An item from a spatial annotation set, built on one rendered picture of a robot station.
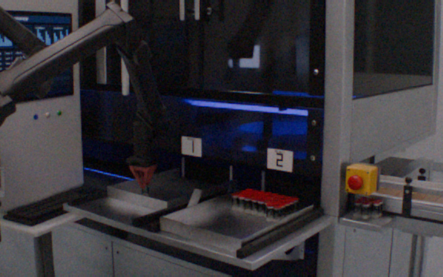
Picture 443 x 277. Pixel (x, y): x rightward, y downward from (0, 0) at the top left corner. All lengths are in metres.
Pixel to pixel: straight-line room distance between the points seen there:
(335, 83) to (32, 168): 1.09
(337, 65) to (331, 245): 0.51
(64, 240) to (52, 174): 0.52
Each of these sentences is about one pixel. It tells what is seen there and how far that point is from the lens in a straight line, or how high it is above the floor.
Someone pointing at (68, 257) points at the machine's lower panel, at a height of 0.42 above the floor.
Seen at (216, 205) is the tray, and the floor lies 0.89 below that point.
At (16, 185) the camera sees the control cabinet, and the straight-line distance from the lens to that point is 1.89.
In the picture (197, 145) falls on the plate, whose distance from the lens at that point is 1.74.
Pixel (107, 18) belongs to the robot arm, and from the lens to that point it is 1.18.
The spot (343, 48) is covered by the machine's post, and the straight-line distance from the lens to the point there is 1.44.
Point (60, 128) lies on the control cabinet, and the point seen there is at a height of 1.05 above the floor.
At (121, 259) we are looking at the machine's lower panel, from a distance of 2.16.
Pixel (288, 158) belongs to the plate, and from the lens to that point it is 1.54.
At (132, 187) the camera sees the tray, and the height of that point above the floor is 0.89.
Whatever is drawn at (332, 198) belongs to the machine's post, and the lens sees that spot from 1.50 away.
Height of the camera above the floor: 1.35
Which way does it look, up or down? 10 degrees down
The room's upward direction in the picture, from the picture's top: straight up
